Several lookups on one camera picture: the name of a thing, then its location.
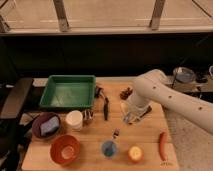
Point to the red yellow apple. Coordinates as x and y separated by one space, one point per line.
135 154

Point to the orange sausage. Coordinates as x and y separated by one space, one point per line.
162 142

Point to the yellow banana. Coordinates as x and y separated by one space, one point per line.
124 108

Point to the orange bowl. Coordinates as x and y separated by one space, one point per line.
64 150

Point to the black handled utensil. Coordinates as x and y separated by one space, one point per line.
106 102

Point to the small metal clip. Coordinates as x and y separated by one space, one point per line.
116 133

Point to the white cup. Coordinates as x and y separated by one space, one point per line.
75 120

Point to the blue sponge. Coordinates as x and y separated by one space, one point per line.
48 128

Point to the metal bowl on shelf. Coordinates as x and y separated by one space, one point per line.
184 75

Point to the purple bowl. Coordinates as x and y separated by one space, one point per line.
45 117

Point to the dark red grapes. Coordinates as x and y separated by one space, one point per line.
124 94

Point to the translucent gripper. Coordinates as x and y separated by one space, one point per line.
131 117

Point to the blue cup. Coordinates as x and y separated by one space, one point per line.
109 148

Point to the green plastic tray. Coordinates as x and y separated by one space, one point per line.
68 92

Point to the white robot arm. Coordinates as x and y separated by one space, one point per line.
152 86

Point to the small metal cup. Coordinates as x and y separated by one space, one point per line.
87 114

